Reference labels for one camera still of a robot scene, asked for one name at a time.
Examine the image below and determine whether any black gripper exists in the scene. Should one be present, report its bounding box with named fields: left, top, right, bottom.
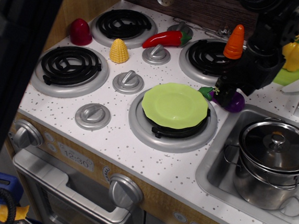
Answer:
left=214, top=41, right=285, bottom=107

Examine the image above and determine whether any purple toy eggplant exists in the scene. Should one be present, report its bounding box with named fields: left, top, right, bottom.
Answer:
left=198, top=86, right=246, bottom=113

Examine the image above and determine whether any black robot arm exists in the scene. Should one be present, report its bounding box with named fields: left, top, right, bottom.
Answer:
left=214, top=0, right=299, bottom=108

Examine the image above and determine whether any light green plastic plate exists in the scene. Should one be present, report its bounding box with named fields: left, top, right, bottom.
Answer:
left=141, top=82, right=209, bottom=129

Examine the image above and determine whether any back right black burner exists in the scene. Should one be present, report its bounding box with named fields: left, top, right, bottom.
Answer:
left=178, top=39, right=238, bottom=86

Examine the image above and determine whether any black burner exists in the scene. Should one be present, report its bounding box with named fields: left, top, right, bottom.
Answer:
left=30, top=46, right=109, bottom=98
left=178, top=39, right=238, bottom=86
left=128, top=91, right=218, bottom=154
left=90, top=9, right=158, bottom=49

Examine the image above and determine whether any orange toy carrot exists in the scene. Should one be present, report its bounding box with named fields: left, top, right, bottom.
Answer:
left=223, top=24, right=245, bottom=60

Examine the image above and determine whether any green cutting board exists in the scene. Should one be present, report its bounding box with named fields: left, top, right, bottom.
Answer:
left=273, top=68, right=299, bottom=86

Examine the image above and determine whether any white toy knife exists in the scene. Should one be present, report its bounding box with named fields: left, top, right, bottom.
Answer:
left=281, top=79, right=299, bottom=93

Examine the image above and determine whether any red toy chili pepper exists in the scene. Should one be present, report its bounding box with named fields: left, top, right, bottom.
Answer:
left=142, top=30, right=192, bottom=49

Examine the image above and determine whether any silver stove knob back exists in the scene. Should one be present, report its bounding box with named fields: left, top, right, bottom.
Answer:
left=167, top=21, right=194, bottom=37

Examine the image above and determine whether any silver stove knob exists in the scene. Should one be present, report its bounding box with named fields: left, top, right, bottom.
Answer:
left=142, top=44, right=171, bottom=65
left=112, top=70, right=144, bottom=95
left=75, top=103, right=111, bottom=131
left=167, top=21, right=194, bottom=37

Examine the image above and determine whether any silver stove knob upper middle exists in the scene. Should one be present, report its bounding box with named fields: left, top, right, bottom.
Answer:
left=142, top=44, right=171, bottom=65

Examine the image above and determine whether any yellow toy bell pepper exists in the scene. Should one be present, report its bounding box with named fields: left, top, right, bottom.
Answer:
left=282, top=34, right=299, bottom=72

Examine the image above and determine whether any steel pot with lid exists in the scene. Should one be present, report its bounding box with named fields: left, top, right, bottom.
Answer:
left=223, top=117, right=299, bottom=210

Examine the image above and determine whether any front right black burner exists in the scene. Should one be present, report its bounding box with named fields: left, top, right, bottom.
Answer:
left=128, top=91, right=218, bottom=154

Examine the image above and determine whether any silver sink basin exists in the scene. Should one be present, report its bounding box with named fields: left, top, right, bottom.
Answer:
left=196, top=105, right=299, bottom=224

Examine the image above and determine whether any silver stove knob centre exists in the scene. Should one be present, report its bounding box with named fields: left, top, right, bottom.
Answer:
left=112, top=70, right=144, bottom=95

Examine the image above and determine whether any back left black burner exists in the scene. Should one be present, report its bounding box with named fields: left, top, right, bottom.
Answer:
left=90, top=9, right=158, bottom=49

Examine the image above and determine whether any yellow toy corn cob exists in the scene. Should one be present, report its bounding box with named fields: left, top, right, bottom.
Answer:
left=110, top=39, right=129, bottom=64

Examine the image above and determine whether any silver stove knob front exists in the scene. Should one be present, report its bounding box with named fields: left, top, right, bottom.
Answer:
left=75, top=103, right=111, bottom=131

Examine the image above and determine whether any right oven dial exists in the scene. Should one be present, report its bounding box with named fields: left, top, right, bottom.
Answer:
left=109, top=173, right=143, bottom=210

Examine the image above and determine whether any oven dial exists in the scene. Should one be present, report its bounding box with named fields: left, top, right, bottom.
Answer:
left=13, top=119, right=44, bottom=149
left=109, top=173, right=143, bottom=210

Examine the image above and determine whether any dark red toy fruit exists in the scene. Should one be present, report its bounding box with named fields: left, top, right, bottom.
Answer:
left=69, top=18, right=92, bottom=46

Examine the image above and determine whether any front left black burner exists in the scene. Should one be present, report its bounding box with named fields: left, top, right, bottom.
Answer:
left=30, top=46, right=109, bottom=98

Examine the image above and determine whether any oven clock display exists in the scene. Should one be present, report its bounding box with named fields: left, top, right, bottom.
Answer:
left=58, top=142, right=94, bottom=172

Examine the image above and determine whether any left oven dial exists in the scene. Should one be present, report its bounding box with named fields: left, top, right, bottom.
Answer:
left=13, top=119, right=44, bottom=149

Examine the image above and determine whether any blue clamp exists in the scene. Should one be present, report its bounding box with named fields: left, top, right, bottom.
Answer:
left=0, top=172, right=24, bottom=205

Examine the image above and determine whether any silver oven door handle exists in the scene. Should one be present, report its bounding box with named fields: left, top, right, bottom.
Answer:
left=13, top=149, right=131, bottom=224

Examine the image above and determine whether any black camera frame post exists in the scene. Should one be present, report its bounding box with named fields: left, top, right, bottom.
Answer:
left=0, top=0, right=63, bottom=150

